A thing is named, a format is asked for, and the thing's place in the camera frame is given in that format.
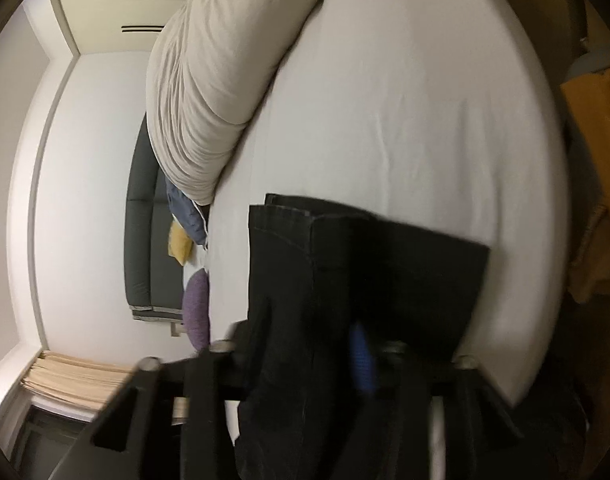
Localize beige duvet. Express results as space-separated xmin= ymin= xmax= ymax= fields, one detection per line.
xmin=146 ymin=0 xmax=351 ymax=206

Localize grey headboard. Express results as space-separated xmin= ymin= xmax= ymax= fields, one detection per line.
xmin=124 ymin=112 xmax=186 ymax=323

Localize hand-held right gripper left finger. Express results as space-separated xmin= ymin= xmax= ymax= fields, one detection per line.
xmin=50 ymin=321 xmax=258 ymax=480

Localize white bed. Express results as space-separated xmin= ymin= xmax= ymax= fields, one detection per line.
xmin=182 ymin=0 xmax=570 ymax=480

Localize orange cloth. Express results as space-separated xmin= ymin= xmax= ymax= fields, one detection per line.
xmin=560 ymin=65 xmax=610 ymax=305

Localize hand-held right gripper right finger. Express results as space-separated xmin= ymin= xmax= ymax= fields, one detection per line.
xmin=349 ymin=321 xmax=523 ymax=480

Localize yellow pillow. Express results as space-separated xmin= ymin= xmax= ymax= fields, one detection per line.
xmin=169 ymin=219 xmax=194 ymax=264

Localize purple pillow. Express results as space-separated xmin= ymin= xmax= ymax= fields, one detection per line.
xmin=182 ymin=269 xmax=212 ymax=352

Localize dark window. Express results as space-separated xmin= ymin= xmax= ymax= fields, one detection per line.
xmin=8 ymin=402 xmax=98 ymax=476

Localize blue pillow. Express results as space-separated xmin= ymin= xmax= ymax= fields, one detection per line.
xmin=165 ymin=177 xmax=209 ymax=248

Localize beige curtain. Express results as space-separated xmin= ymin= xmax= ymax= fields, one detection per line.
xmin=19 ymin=351 xmax=186 ymax=423

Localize black pants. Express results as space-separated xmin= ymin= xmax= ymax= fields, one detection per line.
xmin=233 ymin=193 xmax=490 ymax=480

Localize white wardrobe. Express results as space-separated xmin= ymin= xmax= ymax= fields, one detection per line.
xmin=52 ymin=0 xmax=202 ymax=56

